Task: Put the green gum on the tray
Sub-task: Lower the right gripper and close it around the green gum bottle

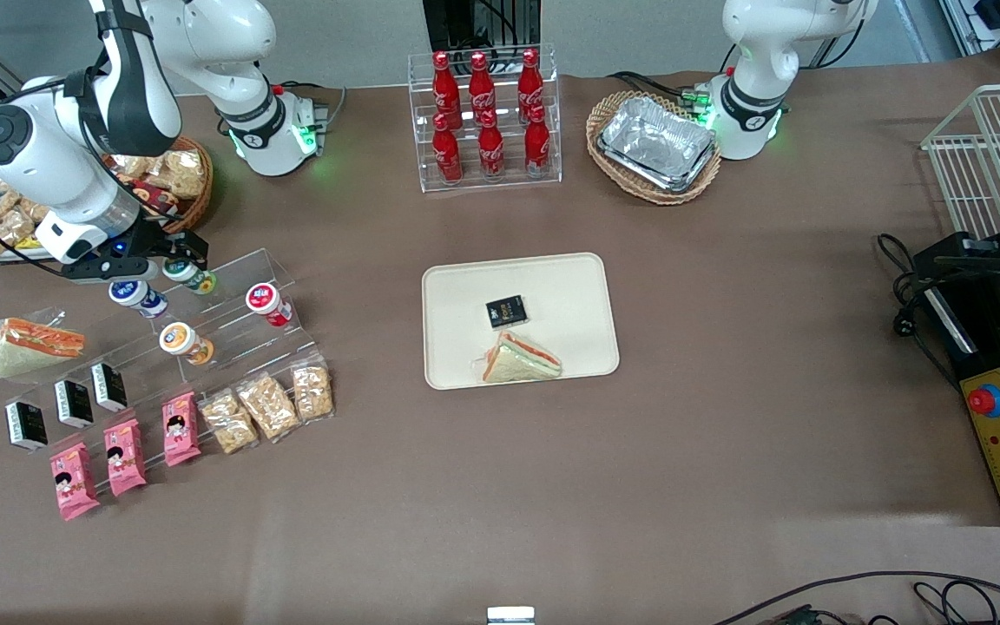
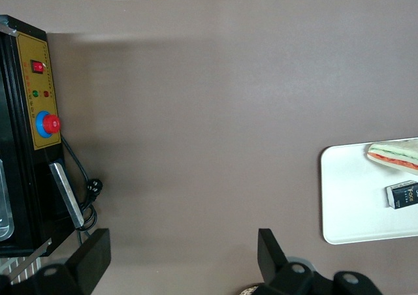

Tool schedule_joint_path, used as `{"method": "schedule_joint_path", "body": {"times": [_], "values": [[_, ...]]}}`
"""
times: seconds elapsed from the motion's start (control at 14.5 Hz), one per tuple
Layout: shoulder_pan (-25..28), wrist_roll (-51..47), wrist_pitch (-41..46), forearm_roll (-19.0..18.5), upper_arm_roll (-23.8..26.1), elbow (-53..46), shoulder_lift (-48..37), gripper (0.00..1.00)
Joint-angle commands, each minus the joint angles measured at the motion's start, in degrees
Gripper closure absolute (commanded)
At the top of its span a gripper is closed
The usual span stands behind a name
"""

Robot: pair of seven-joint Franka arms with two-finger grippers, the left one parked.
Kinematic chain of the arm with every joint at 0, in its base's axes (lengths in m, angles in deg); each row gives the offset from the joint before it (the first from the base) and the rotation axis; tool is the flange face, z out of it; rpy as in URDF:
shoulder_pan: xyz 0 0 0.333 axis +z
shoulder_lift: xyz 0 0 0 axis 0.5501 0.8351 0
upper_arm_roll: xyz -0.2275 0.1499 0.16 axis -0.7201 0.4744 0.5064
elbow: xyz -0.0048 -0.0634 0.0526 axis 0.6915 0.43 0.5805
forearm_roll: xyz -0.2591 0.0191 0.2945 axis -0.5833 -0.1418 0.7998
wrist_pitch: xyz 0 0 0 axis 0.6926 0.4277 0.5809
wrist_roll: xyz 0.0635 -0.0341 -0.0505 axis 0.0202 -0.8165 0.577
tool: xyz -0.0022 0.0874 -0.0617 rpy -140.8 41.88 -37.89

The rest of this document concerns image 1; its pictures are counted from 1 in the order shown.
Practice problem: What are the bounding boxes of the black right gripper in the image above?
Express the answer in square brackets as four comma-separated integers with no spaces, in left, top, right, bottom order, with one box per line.
[62,221,209,284]

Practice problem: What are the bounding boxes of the green gum bottle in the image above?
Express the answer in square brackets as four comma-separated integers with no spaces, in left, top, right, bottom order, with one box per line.
[161,259,217,296]

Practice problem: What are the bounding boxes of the blue gum bottle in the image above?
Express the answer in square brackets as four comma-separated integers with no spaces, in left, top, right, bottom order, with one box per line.
[109,280,168,319]

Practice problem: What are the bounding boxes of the orange gum bottle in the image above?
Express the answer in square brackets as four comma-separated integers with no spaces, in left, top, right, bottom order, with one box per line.
[159,322,215,366]

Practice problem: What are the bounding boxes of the red gum bottle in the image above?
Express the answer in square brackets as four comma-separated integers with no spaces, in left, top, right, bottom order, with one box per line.
[246,283,294,328]

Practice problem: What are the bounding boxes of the silver foil tray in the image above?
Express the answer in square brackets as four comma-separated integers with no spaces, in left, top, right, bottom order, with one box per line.
[597,95,718,194]

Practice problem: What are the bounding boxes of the beige plastic tray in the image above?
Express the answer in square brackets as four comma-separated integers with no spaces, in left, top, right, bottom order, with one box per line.
[421,252,621,391]

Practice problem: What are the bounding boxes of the red cookie box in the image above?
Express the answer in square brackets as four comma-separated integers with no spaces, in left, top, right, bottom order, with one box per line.
[122,178,180,218]

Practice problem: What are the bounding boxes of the wicker basket with snacks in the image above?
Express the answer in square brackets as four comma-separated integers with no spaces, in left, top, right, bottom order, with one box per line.
[161,135,214,237]

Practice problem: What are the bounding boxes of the black yellow control box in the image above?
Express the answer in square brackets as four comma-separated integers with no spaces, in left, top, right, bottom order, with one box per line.
[911,231,1000,528]

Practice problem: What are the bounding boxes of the clear acrylic stepped display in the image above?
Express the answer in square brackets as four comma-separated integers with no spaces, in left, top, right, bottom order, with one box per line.
[0,248,329,487]

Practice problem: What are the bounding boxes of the black white small box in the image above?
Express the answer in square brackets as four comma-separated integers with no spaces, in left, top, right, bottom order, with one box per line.
[54,379,95,430]
[4,400,49,451]
[90,363,128,413]

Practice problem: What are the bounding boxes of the wrapped triangle sandwich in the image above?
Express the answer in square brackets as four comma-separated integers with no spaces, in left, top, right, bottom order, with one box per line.
[470,330,564,385]
[0,308,87,381]

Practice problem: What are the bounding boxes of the pink snack pack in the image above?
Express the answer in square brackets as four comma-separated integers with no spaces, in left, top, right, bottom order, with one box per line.
[49,443,102,522]
[161,391,203,468]
[103,418,148,497]

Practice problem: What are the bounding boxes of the clear rice cracker pack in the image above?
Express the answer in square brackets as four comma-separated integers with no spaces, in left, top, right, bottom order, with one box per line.
[199,388,260,456]
[235,372,302,444]
[290,354,335,424]

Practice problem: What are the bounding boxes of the red cola bottle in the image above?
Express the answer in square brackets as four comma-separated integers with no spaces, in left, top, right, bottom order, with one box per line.
[518,48,544,122]
[431,113,464,185]
[477,109,505,181]
[468,52,496,127]
[431,50,463,131]
[524,104,552,177]

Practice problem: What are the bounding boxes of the black gold small box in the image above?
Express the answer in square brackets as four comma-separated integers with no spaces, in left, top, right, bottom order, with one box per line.
[485,295,530,331]

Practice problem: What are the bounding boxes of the clear acrylic bottle rack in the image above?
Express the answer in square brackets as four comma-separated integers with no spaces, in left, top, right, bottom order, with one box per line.
[407,43,563,194]

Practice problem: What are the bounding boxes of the wicker basket with foil trays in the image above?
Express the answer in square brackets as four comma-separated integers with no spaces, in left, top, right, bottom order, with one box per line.
[585,90,723,207]

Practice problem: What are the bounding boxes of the black equipment stand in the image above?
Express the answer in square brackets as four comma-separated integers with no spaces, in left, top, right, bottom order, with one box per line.
[422,0,543,53]

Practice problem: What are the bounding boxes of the white wire basket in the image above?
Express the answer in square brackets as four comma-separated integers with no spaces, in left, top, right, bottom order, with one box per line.
[920,82,1000,242]

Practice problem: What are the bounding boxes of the black power cable with plug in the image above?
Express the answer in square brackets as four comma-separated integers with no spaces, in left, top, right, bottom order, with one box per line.
[875,233,961,391]

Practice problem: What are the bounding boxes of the grey base cable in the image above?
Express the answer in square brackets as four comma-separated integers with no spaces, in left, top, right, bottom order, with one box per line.
[270,80,347,133]

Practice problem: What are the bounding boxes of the black floor cable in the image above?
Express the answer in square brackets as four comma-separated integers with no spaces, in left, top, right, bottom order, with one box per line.
[713,570,1000,625]

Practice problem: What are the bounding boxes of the black base cables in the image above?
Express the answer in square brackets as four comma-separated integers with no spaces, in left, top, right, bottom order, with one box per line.
[609,69,711,110]

